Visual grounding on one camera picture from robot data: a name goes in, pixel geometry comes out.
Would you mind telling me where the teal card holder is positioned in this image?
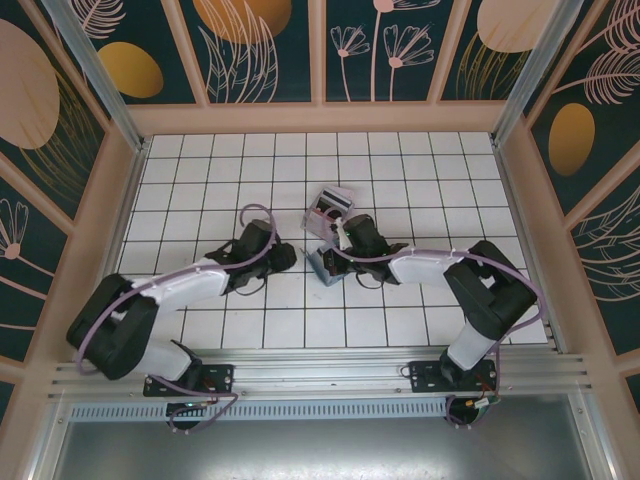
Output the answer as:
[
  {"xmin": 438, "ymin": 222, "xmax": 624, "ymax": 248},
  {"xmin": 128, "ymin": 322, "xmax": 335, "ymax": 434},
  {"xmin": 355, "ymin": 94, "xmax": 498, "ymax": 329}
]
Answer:
[{"xmin": 299, "ymin": 243, "xmax": 349, "ymax": 287}]

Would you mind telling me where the clear acrylic card box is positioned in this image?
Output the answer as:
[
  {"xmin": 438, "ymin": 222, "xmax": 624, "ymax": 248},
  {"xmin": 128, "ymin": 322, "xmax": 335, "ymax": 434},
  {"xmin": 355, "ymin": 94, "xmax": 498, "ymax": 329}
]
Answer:
[{"xmin": 301, "ymin": 184, "xmax": 357, "ymax": 242}]

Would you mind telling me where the grey metal sheet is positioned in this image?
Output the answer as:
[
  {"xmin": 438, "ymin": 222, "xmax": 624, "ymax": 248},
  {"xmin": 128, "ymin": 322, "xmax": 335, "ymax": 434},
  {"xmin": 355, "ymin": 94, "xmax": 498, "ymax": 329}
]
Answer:
[{"xmin": 29, "ymin": 417, "xmax": 616, "ymax": 480}]

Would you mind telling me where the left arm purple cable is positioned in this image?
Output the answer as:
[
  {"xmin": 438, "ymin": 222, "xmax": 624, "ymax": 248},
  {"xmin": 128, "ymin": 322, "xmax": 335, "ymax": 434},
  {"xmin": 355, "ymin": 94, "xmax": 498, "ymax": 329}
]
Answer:
[{"xmin": 74, "ymin": 202, "xmax": 281, "ymax": 435}]

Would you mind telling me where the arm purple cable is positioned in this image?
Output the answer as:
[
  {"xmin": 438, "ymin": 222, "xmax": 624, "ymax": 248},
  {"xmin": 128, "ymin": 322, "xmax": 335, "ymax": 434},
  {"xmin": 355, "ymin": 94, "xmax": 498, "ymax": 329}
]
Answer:
[
  {"xmin": 324, "ymin": 207, "xmax": 544, "ymax": 431},
  {"xmin": 74, "ymin": 202, "xmax": 281, "ymax": 435}
]

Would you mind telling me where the aluminium mounting rail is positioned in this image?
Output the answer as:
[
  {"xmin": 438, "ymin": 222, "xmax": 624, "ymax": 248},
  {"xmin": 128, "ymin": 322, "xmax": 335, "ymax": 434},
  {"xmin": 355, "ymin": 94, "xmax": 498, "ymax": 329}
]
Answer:
[{"xmin": 47, "ymin": 349, "xmax": 591, "ymax": 401}]

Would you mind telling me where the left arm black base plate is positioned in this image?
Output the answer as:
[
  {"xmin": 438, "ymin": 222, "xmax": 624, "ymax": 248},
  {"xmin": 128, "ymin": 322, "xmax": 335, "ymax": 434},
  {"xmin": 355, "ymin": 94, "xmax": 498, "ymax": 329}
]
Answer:
[{"xmin": 143, "ymin": 363, "xmax": 236, "ymax": 399}]

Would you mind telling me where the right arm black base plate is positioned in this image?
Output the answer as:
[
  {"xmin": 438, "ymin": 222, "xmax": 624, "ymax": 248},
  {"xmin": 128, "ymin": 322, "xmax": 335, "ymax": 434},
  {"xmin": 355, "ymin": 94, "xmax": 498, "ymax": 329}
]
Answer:
[{"xmin": 408, "ymin": 359, "xmax": 501, "ymax": 394}]

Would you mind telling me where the grey slotted cable duct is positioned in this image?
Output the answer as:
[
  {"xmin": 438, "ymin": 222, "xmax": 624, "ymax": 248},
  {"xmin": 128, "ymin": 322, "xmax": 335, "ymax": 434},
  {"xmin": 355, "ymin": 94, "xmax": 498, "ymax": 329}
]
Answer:
[{"xmin": 67, "ymin": 398, "xmax": 451, "ymax": 421}]

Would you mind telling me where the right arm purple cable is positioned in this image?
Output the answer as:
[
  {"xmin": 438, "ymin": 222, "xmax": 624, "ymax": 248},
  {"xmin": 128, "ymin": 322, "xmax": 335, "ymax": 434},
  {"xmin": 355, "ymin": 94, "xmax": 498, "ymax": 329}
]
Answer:
[{"xmin": 324, "ymin": 207, "xmax": 544, "ymax": 431}]

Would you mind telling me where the black controller module with wires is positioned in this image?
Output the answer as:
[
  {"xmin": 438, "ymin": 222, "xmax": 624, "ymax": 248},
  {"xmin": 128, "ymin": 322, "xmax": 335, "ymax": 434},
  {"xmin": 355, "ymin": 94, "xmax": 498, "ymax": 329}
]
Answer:
[{"xmin": 446, "ymin": 394, "xmax": 501, "ymax": 430}]

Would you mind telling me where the aluminium frame post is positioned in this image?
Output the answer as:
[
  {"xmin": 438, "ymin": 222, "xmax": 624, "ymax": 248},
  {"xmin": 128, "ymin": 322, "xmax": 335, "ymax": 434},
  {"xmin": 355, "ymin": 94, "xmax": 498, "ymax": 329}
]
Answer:
[
  {"xmin": 42, "ymin": 0, "xmax": 151, "ymax": 154},
  {"xmin": 492, "ymin": 0, "xmax": 596, "ymax": 146}
]

